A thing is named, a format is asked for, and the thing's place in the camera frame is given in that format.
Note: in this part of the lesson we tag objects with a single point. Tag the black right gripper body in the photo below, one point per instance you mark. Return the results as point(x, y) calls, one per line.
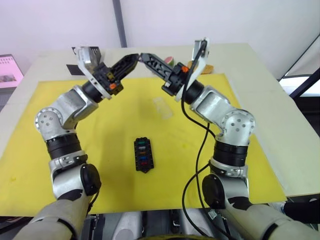
point(176, 80)

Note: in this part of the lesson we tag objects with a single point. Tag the yellow table mat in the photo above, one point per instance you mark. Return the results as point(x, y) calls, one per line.
point(175, 150)

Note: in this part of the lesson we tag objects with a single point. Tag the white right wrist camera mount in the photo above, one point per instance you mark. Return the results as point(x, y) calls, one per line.
point(205, 53)

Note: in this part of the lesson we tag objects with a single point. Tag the small blue fuse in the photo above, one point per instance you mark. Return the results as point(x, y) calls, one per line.
point(142, 158)

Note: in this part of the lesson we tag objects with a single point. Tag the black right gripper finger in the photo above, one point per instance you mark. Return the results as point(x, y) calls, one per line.
point(157, 66)
point(153, 75)

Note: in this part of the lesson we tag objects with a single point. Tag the toy watermelon slice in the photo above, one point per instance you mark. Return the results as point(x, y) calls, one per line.
point(169, 60)

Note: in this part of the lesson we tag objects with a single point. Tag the clear plastic fuse box cover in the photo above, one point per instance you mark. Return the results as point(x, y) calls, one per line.
point(162, 107)

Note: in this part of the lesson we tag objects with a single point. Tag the small orange fuse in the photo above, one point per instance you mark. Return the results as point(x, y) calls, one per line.
point(142, 153)

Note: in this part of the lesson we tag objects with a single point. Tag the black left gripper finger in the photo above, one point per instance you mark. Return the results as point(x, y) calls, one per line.
point(130, 73)
point(123, 66)

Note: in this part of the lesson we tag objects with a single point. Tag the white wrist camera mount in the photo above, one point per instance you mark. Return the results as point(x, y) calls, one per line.
point(205, 53)
point(86, 56)

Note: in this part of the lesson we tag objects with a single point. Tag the black fuse box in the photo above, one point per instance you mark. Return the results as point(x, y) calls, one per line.
point(137, 160)

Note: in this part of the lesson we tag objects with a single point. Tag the grey vertical pole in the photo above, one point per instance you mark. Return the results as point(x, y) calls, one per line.
point(120, 22)

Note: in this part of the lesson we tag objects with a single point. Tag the black frame stand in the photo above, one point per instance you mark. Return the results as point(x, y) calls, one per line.
point(300, 75)

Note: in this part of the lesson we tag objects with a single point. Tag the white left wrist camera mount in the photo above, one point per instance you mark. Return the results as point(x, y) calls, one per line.
point(86, 56)

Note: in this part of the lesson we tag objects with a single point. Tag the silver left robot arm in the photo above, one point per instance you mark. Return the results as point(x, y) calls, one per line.
point(72, 105)

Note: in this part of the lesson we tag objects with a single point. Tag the small red fuse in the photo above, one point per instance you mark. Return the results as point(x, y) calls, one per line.
point(143, 163)

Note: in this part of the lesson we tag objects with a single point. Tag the toy bread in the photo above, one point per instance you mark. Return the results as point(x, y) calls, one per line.
point(208, 68)

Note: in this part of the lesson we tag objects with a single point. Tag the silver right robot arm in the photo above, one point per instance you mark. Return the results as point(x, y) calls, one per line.
point(215, 105)

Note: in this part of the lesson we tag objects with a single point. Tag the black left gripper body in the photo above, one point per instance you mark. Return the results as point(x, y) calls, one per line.
point(105, 75)

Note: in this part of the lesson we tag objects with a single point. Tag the small green fuse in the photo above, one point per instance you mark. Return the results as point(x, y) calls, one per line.
point(142, 143)

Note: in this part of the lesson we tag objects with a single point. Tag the silver robot torso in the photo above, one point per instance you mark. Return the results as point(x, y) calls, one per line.
point(155, 225)

